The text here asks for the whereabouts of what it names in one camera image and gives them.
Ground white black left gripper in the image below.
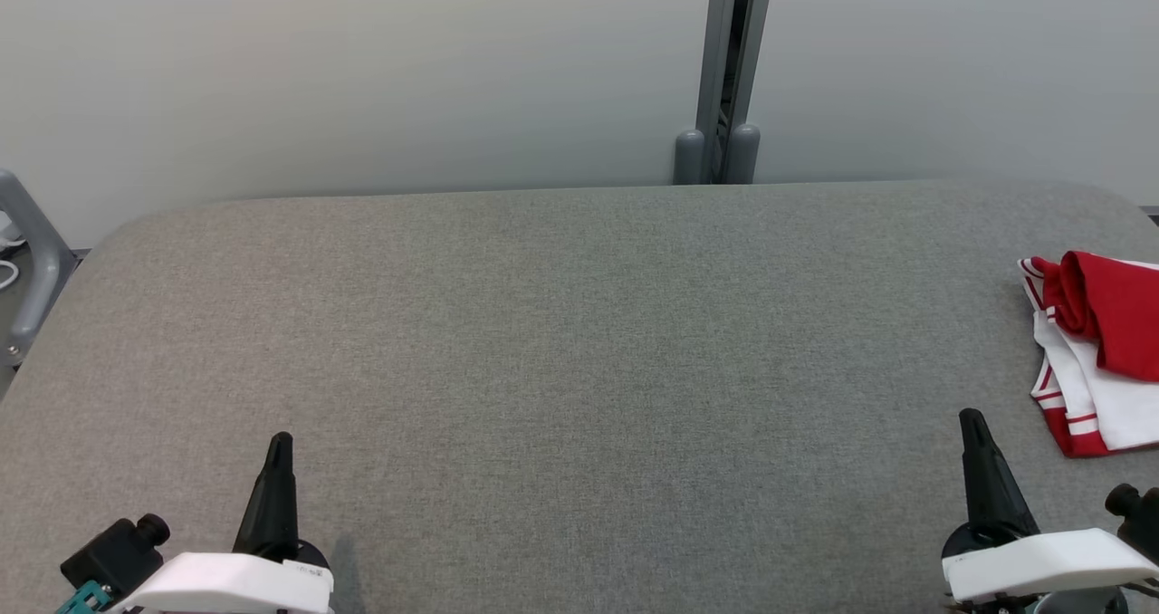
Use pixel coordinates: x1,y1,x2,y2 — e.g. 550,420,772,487
113,431,335,614

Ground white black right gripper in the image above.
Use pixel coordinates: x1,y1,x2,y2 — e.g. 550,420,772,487
941,408,1159,606

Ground red basketball jersey white sleeves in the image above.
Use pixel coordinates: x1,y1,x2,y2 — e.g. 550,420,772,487
1019,250,1159,458

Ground teal camera cable connector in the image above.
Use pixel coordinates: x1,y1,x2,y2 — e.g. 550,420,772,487
54,580,99,614

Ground grey cylindrical post foot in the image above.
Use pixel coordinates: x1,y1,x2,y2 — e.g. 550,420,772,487
675,130,707,186
724,123,761,186

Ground grey metal partition post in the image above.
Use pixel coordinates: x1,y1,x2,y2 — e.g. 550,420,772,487
675,0,778,186

